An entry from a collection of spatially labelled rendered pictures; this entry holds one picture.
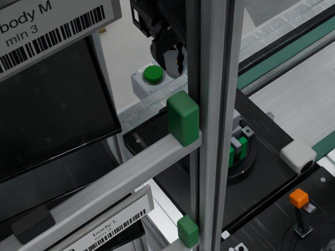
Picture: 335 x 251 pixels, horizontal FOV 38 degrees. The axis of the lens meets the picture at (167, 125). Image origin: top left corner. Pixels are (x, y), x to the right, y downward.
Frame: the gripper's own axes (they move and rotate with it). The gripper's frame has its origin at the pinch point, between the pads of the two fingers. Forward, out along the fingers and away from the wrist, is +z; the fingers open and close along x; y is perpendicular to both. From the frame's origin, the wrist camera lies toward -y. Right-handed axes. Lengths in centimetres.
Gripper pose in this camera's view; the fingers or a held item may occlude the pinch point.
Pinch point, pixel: (179, 74)
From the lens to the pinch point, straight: 83.5
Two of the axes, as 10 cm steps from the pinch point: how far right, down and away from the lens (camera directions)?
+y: -5.9, -6.4, 4.8
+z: 0.5, 5.7, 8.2
